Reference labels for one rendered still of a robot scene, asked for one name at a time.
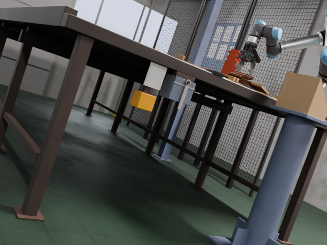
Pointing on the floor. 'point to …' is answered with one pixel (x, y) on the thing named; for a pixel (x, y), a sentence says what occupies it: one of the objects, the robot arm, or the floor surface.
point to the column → (275, 182)
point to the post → (210, 20)
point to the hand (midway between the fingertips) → (243, 74)
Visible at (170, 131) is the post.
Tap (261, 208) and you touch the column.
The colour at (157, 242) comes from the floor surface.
